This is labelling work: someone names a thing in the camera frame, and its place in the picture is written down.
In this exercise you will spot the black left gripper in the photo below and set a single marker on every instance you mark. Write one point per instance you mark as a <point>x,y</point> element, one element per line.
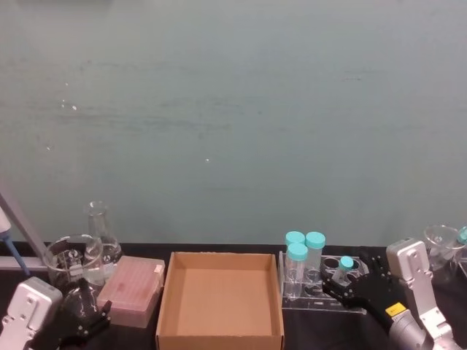
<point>60,330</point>

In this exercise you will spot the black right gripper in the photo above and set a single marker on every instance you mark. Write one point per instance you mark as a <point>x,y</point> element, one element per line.
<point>376,295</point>

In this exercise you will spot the small tube with teal cap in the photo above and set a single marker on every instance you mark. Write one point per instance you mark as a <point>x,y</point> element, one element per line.
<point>345,263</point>

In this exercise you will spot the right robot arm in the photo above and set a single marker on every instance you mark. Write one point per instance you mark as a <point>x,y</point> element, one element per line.
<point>412,266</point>

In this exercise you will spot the pink pipette tip box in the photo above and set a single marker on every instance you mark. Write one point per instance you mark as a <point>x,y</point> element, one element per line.
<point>133,288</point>

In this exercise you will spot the clear glass beaker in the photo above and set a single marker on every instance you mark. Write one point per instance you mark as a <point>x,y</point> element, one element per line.
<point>73,260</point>

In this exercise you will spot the clear acrylic tube rack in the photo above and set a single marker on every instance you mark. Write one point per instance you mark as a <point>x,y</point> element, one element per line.
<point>313,300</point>

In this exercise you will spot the clear tube with teal cap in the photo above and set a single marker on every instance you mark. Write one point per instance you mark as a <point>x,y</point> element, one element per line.
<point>463,235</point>
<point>295,237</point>
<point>315,244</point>
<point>297,262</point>

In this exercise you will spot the black table cloth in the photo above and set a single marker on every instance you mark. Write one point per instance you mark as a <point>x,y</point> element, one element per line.
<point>321,331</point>

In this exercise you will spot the clear glass conical flask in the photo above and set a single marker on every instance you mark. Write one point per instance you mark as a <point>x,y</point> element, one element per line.
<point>100,233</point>

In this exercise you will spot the clear glass funnel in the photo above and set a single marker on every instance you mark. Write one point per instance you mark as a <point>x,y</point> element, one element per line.
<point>439,237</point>

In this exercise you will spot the grey metal stand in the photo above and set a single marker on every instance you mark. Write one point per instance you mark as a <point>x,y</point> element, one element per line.
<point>22,228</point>

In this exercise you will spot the white and blue pipette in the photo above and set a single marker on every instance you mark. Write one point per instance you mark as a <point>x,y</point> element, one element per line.
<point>4,222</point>

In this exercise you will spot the brown cardboard box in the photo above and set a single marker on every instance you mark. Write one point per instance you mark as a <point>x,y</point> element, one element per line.
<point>219,291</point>

